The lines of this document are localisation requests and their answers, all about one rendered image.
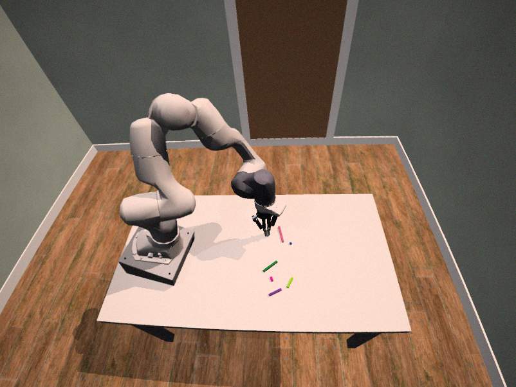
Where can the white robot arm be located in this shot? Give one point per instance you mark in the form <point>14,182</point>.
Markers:
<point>151,165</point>

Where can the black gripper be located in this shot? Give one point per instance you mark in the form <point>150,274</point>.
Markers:
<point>264,216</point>

